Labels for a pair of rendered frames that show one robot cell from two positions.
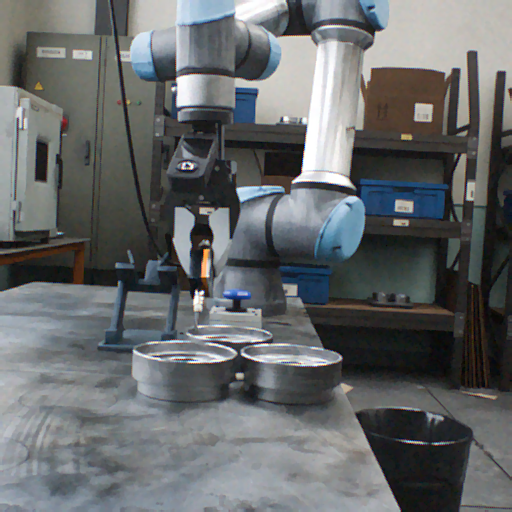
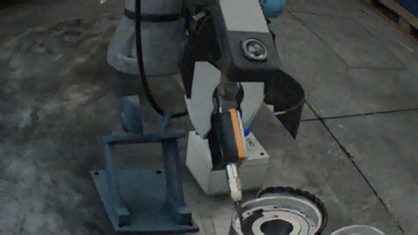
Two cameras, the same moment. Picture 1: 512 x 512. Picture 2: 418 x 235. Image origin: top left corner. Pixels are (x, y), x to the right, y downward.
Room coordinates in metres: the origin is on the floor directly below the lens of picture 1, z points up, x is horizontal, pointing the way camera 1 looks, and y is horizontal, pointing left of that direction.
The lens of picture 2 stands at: (0.30, 0.36, 1.29)
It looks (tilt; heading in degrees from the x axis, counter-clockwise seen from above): 28 degrees down; 336
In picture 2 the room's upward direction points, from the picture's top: 7 degrees clockwise
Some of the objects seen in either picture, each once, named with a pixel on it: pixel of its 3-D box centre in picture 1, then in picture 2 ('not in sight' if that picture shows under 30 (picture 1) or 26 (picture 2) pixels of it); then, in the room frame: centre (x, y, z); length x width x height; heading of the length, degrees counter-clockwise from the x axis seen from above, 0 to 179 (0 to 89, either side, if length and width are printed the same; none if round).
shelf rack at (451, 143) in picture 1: (308, 213); not in sight; (4.45, -0.33, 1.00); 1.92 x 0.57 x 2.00; 90
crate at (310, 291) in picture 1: (287, 282); not in sight; (4.46, -0.23, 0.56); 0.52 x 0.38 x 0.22; 87
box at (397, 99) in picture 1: (401, 105); not in sight; (4.43, -0.86, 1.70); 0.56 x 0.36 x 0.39; 85
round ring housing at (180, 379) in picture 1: (184, 370); not in sight; (0.71, 0.06, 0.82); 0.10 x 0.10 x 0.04
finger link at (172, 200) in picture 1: (183, 205); (202, 56); (0.92, 0.09, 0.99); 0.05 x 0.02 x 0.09; 85
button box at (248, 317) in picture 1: (235, 324); (226, 157); (1.00, 0.02, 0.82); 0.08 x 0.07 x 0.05; 0
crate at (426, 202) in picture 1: (397, 200); not in sight; (4.45, -0.88, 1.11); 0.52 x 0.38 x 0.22; 90
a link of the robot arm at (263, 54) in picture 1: (234, 51); not in sight; (1.03, 0.04, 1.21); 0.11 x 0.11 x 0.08; 61
